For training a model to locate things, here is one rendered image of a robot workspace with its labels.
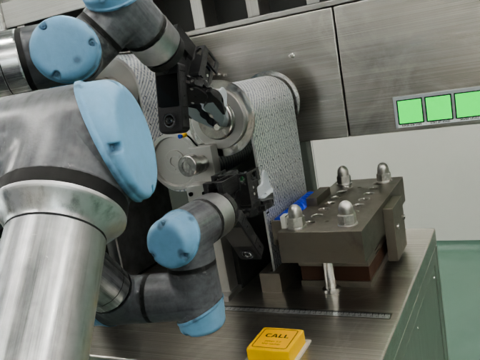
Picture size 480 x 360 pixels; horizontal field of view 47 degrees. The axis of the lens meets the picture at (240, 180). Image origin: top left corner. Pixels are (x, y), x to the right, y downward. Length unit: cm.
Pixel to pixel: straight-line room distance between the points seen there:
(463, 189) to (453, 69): 250
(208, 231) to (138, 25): 31
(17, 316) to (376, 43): 103
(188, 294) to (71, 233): 39
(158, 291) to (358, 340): 32
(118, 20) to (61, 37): 16
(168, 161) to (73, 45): 53
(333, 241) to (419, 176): 276
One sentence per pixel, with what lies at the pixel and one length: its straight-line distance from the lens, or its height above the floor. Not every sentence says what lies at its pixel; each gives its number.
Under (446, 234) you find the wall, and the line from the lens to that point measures 383.
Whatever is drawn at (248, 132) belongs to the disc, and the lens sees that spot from 105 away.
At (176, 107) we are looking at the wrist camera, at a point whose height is 129.
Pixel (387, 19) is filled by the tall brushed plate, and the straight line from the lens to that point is 129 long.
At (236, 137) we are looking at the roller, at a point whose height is 121.
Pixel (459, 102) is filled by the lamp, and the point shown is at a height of 119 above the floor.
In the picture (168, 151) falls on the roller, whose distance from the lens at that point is 115.
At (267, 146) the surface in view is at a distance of 111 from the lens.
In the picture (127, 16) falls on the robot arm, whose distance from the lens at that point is 82.
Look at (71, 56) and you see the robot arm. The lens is 67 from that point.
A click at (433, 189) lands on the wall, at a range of 375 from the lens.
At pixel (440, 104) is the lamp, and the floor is 119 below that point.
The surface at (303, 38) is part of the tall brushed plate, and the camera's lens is 134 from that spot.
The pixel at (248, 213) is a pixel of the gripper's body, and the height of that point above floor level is 109.
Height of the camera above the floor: 133
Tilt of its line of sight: 11 degrees down
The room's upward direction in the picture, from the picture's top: 10 degrees counter-clockwise
